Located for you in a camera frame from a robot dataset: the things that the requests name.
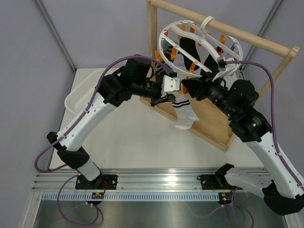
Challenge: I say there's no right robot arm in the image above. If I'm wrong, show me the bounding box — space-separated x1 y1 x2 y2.
181 76 304 216

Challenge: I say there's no white slotted cable duct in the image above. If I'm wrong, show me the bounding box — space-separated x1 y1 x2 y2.
42 192 219 202

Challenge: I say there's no dark brown small sock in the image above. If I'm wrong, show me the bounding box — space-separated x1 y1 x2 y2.
162 41 174 62

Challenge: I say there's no white sock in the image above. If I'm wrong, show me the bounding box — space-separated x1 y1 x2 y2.
172 95 199 130

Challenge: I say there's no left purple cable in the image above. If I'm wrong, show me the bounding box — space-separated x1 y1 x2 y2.
34 55 178 225

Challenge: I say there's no black sock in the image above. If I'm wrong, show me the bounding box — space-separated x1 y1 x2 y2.
204 47 223 73
178 37 200 71

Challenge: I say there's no white round clip hanger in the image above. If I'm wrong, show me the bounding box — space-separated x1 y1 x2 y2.
155 16 243 78

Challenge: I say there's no brown sock with stripes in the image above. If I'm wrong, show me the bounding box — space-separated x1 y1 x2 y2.
154 64 166 76

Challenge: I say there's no aluminium mounting rail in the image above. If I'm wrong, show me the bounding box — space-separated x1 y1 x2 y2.
32 168 231 192

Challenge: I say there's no white perforated plastic basket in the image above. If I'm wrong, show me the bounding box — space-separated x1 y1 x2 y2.
64 68 104 115

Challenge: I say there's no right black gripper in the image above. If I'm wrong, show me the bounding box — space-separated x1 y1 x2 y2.
182 69 237 119

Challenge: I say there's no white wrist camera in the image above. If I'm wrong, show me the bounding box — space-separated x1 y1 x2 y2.
212 56 239 81
161 76 181 97

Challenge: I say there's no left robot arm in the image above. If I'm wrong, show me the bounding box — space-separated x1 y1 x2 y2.
47 55 181 189

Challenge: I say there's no wooden hanger rack frame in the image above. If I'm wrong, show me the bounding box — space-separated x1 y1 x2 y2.
147 0 300 152

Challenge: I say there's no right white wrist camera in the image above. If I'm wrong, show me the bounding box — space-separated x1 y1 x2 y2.
212 56 239 81

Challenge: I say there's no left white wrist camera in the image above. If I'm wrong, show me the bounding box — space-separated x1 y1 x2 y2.
161 76 181 97

